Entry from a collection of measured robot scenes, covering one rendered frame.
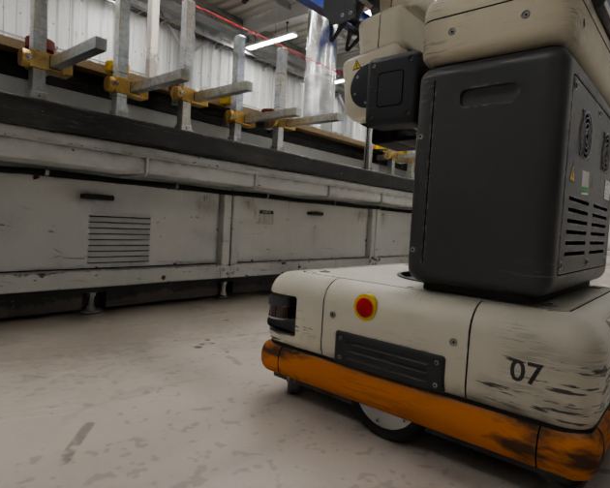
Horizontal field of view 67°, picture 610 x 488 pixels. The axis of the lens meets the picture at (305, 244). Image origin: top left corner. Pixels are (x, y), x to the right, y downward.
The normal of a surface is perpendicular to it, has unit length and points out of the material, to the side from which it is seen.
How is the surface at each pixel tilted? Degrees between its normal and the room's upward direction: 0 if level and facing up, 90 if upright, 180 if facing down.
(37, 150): 90
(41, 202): 91
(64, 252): 90
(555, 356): 90
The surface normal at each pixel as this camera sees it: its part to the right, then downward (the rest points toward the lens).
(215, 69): 0.75, 0.07
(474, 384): -0.65, 0.00
